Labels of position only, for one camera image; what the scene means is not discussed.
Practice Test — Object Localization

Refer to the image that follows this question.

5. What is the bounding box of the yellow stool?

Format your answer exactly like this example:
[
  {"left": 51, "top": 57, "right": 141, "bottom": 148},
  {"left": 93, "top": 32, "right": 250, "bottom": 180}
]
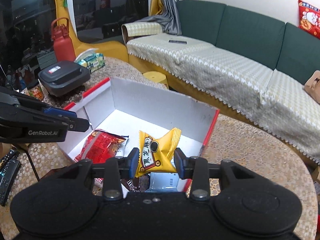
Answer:
[{"left": 143, "top": 71, "right": 169, "bottom": 89}]

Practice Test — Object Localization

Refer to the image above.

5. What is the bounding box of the dark brown chocolate packet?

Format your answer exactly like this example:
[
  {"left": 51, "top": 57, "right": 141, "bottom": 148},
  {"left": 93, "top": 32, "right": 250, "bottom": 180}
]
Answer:
[{"left": 121, "top": 174, "right": 150, "bottom": 192}]

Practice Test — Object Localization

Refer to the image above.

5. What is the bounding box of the grey curtain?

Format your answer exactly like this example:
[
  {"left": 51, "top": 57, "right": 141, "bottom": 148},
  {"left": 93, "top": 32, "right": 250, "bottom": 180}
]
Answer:
[{"left": 138, "top": 0, "right": 182, "bottom": 35}]

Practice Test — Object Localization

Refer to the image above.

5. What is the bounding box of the white blue milk snack packet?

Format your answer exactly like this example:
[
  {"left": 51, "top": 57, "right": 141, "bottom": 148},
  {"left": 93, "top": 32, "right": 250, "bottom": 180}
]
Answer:
[{"left": 116, "top": 136, "right": 129, "bottom": 157}]

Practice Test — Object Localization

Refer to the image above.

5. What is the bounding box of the green tissue pack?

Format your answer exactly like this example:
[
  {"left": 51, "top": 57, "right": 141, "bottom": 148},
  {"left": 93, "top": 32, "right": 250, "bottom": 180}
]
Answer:
[{"left": 74, "top": 48, "right": 105, "bottom": 74}]

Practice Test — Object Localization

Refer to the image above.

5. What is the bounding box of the tan handbag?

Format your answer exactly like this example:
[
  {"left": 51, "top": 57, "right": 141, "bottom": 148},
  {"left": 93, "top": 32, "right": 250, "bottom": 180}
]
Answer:
[{"left": 304, "top": 70, "right": 320, "bottom": 104}]

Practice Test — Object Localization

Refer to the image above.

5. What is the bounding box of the black lidded container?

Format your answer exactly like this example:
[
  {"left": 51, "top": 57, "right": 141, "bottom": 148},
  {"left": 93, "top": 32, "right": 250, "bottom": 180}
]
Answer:
[{"left": 38, "top": 61, "right": 91, "bottom": 97}]

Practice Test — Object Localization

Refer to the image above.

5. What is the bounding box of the green sofa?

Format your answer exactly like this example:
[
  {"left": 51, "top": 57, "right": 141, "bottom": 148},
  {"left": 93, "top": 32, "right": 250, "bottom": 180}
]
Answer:
[{"left": 176, "top": 0, "right": 319, "bottom": 84}]

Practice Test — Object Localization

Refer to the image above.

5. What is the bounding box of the black remote control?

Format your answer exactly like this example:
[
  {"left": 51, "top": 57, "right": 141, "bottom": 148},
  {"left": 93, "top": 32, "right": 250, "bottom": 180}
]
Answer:
[
  {"left": 0, "top": 149, "right": 19, "bottom": 169},
  {"left": 0, "top": 158, "right": 21, "bottom": 206}
]

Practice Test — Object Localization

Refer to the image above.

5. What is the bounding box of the red water bottle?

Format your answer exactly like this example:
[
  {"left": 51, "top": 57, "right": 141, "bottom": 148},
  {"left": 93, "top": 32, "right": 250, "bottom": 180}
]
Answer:
[{"left": 51, "top": 17, "right": 76, "bottom": 62}]

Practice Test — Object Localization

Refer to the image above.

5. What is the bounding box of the yellow giraffe figure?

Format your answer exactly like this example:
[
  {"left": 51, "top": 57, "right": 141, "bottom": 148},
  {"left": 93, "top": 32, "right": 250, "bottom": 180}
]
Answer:
[{"left": 54, "top": 0, "right": 129, "bottom": 63}]

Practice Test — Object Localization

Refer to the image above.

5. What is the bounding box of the red cardboard box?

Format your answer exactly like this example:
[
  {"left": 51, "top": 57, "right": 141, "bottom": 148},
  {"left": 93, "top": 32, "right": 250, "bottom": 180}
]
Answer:
[{"left": 58, "top": 77, "right": 219, "bottom": 159}]

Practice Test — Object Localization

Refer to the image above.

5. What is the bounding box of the red snack bag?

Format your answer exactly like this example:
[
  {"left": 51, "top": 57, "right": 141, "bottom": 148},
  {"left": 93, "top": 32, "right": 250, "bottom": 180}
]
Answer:
[{"left": 74, "top": 129, "right": 124, "bottom": 164}]

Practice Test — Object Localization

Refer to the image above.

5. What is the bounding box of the light blue snack packet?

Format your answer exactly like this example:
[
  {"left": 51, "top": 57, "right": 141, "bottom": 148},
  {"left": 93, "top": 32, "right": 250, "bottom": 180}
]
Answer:
[{"left": 146, "top": 172, "right": 179, "bottom": 192}]

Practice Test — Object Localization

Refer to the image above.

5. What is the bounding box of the red printed cushion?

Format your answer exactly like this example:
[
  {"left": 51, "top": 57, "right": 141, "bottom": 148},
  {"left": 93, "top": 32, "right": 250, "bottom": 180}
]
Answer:
[{"left": 298, "top": 0, "right": 320, "bottom": 38}]

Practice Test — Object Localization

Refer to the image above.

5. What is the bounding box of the yellow snack packet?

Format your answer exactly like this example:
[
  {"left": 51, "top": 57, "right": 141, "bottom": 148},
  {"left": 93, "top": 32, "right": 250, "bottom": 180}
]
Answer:
[{"left": 135, "top": 127, "right": 181, "bottom": 178}]

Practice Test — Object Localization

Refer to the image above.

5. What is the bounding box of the beige sofa cover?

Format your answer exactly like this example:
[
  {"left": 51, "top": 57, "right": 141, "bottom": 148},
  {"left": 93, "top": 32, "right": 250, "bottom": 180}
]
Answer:
[{"left": 122, "top": 22, "right": 319, "bottom": 163}]

